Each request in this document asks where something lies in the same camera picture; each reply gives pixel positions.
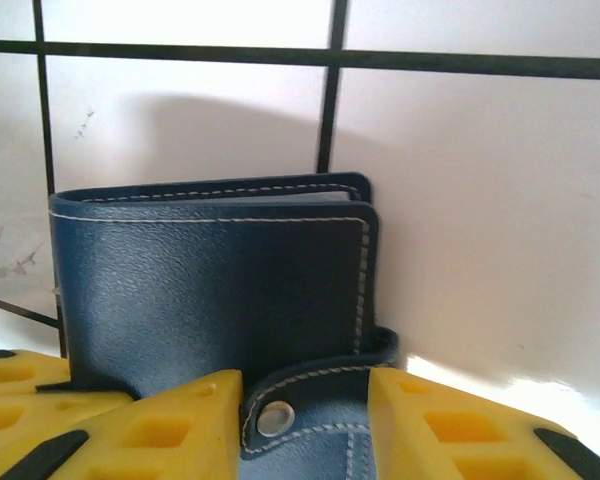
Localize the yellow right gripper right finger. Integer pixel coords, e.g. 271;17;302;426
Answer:
367;366;600;480

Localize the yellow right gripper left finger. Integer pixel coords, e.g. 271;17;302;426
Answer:
0;369;245;480

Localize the blue leather card holder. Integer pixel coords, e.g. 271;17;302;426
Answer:
48;171;400;480

